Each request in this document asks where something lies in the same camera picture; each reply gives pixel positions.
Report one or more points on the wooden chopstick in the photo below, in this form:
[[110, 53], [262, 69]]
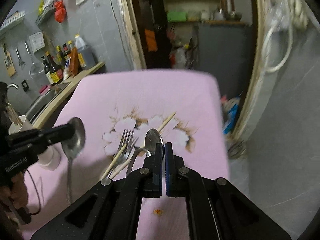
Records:
[[167, 121], [117, 156], [14, 116]]

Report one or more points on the red plastic bag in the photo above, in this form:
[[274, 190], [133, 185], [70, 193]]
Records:
[[60, 12]]

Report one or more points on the white plastic utensil holder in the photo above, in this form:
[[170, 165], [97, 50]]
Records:
[[50, 160]]

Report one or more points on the hanging wooden cutting board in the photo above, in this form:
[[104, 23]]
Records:
[[10, 72]]

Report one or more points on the hanging mesh strainer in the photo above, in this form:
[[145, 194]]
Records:
[[28, 48]]

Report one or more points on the pink sponge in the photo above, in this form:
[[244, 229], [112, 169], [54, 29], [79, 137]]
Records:
[[45, 89]]

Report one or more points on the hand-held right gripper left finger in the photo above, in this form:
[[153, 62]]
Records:
[[157, 166]]

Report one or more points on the black wall outlet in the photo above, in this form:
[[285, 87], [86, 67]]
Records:
[[25, 85]]

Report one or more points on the metal spoon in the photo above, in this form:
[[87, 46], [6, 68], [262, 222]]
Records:
[[75, 142], [153, 137], [132, 158]]

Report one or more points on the wooden pantry shelf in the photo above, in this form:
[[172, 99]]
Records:
[[195, 0]]

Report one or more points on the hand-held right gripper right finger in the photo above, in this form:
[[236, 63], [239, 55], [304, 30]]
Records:
[[170, 166]]

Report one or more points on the grey wall shelf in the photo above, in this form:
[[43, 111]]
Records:
[[46, 13]]

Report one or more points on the metal fork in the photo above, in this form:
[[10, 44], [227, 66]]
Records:
[[135, 142], [125, 152]]

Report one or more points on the worn door frame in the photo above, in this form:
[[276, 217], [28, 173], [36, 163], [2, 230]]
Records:
[[130, 30]]

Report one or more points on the yellow seasoning packet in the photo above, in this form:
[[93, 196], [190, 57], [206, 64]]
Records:
[[41, 6]]

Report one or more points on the pink floral tablecloth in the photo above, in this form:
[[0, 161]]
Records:
[[150, 92]]

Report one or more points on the steel pot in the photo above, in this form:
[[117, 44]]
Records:
[[219, 15]]

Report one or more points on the steel bowl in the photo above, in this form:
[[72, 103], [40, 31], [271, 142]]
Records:
[[234, 15]]

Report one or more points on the person's left hand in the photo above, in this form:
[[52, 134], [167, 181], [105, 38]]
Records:
[[17, 192]]

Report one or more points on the cream rubber gloves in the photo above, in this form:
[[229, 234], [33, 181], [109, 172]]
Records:
[[298, 10]]

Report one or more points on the white cardboard box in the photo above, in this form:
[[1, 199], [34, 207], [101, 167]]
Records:
[[37, 41]]

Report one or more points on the orange seasoning bag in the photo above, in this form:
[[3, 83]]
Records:
[[73, 65]]

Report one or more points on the clear plastic bottle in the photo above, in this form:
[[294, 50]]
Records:
[[180, 56]]

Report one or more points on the dark sauce bottle red cap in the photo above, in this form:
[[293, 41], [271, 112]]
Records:
[[65, 50]]

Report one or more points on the dark pump bottle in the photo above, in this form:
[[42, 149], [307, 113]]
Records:
[[47, 70]]

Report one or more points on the blue plastic packaging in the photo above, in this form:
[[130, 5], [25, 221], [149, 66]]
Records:
[[231, 115]]

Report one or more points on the white seasoning packet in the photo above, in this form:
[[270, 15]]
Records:
[[65, 73]]

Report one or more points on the dark sauce bottle yellow cap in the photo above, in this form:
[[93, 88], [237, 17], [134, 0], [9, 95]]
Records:
[[53, 73]]

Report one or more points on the large dark oil jug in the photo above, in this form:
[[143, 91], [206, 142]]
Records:
[[85, 55]]

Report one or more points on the beige kitchen counter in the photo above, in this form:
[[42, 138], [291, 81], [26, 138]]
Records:
[[87, 70]]

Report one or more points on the hanging metal peeler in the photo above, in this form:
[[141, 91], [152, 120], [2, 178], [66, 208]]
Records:
[[19, 57]]

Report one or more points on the grey cabinet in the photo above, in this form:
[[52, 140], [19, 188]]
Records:
[[222, 55]]

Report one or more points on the steel kitchen sink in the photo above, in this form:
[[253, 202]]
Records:
[[42, 100]]

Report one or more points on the curved steel faucet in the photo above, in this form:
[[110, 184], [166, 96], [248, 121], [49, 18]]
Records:
[[13, 85]]

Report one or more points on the white plastic wall basket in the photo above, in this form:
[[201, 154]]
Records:
[[12, 20]]

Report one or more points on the tall dark sauce bottle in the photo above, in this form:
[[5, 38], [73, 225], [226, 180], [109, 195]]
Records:
[[60, 55]]

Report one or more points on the slim sauce bottle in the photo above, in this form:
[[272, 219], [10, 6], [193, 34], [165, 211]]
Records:
[[71, 45]]

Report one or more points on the green box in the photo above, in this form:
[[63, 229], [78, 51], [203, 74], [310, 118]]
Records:
[[176, 16]]

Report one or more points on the kitchen knife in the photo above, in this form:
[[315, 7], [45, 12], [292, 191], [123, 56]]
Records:
[[8, 61]]

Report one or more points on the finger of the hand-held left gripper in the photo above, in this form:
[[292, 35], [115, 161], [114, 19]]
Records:
[[57, 132]]

